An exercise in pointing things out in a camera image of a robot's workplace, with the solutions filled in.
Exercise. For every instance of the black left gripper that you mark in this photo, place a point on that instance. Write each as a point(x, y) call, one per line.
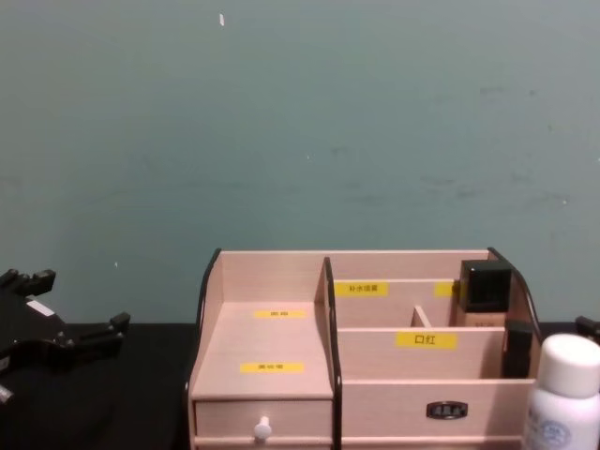
point(28, 328)

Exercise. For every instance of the black oval name plate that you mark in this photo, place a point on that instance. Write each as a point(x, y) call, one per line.
point(446, 410)

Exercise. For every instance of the pale wooden drawer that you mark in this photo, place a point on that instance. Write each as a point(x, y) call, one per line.
point(300, 417)

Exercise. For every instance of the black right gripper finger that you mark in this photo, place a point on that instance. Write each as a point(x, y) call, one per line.
point(589, 328)

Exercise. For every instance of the beige bottle with black cap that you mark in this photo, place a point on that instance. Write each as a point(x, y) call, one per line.
point(485, 286)

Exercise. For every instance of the pale wooden desk organizer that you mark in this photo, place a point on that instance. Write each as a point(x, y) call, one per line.
point(412, 408)

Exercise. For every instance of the large yellow label sticker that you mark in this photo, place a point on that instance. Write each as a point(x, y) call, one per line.
point(425, 340)

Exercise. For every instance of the black table cloth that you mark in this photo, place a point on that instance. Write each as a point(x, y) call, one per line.
point(117, 398)

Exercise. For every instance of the white plastic bottle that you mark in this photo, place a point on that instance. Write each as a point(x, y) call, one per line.
point(565, 398)

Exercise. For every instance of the black lipstick tube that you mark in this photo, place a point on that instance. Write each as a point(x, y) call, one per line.
point(516, 349)

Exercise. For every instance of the white round drawer knob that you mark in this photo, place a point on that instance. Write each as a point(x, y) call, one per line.
point(262, 428)

